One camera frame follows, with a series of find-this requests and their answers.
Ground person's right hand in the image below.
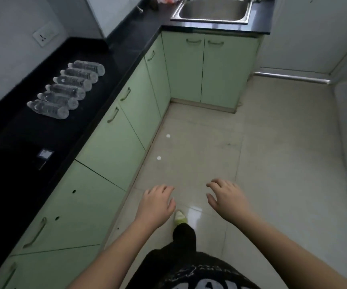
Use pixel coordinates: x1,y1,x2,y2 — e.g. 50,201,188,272
206,178,253,224

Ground person's left hand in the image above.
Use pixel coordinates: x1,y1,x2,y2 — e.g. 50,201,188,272
134,185,177,228

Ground person's right forearm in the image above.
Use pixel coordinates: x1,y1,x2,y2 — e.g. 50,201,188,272
230,208,347,289

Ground person's left forearm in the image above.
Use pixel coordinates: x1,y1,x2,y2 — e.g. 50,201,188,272
67,218,166,289

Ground white and yellow shoe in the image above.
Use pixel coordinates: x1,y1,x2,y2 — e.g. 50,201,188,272
174,210,189,226

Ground black trousers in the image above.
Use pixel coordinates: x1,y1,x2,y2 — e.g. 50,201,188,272
172,223,197,254

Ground black printed shirt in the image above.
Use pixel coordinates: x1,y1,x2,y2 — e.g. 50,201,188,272
125,241,262,289

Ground light green cabinet door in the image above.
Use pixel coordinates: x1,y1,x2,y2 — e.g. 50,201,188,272
0,244,102,289
144,34,171,118
10,160,127,257
161,31,205,103
118,57,162,151
201,34,260,109
75,102,146,191

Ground grey metal floor pipe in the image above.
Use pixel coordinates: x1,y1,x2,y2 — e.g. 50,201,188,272
253,71,332,85

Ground row of clear plastic bottles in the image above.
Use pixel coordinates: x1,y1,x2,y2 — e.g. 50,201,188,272
27,60,105,120

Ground stainless steel sink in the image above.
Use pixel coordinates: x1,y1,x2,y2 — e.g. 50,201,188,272
170,0,253,25

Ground white wall socket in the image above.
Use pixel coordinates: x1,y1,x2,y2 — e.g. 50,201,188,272
32,21,60,47

